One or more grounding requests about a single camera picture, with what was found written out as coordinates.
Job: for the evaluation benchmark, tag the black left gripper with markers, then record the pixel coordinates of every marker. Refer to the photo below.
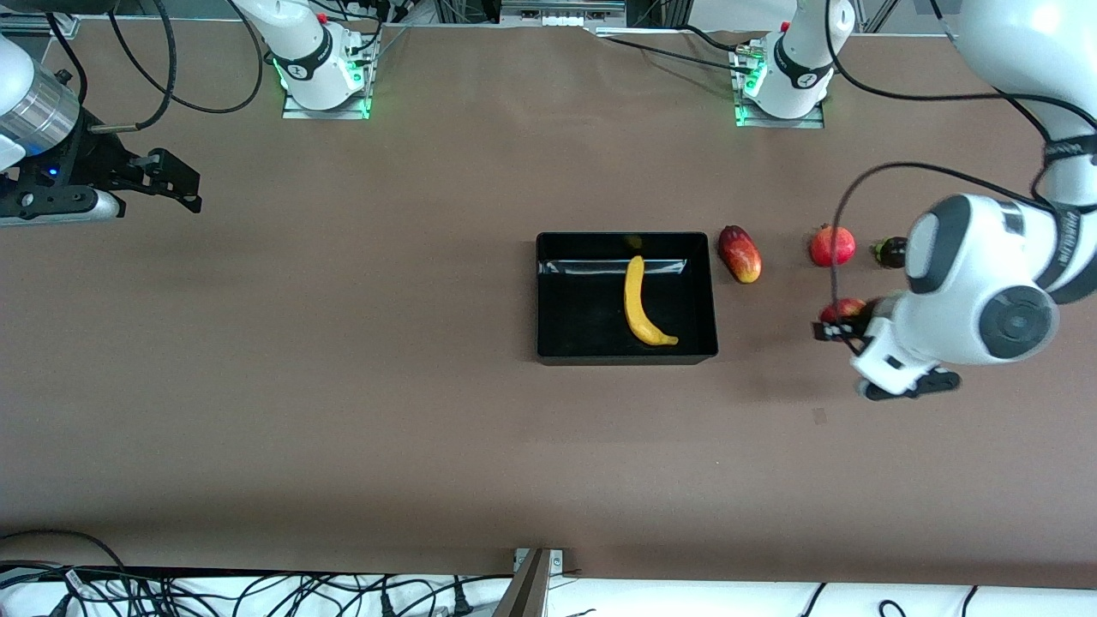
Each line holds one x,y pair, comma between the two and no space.
876,314

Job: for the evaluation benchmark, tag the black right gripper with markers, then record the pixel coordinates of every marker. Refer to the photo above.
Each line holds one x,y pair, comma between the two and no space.
94,155

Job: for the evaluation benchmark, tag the red apple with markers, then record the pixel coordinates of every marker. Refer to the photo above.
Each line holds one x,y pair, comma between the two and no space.
844,308

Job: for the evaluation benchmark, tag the yellow banana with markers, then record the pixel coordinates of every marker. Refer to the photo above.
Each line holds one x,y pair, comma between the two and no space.
634,300

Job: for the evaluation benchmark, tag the black rectangular plastic box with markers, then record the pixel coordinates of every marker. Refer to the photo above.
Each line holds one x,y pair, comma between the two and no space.
591,326

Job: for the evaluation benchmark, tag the metal base plate left arm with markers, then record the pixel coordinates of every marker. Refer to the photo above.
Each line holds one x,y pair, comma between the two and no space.
780,122

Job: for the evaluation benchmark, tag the metal base plate right arm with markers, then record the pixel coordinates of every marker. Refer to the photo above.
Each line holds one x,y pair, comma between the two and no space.
326,113

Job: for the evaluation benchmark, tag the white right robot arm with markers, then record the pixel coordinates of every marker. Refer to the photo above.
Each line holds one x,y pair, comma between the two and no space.
304,47

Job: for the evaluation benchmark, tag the red pomegranate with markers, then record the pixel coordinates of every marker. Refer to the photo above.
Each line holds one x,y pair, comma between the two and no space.
844,247

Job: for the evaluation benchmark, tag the dark purple mangosteen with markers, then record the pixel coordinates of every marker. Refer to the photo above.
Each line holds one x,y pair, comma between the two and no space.
891,253

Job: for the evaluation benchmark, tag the red yellow mango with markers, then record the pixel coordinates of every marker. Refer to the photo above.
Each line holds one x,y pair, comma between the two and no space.
740,255

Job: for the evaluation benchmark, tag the white power strip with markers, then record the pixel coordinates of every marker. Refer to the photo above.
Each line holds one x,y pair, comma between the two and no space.
561,10

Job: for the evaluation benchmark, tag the dark metal beam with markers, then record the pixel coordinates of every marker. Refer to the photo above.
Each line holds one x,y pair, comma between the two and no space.
527,596

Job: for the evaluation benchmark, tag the small silver bracket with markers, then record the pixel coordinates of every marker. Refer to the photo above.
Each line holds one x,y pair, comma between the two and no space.
555,561

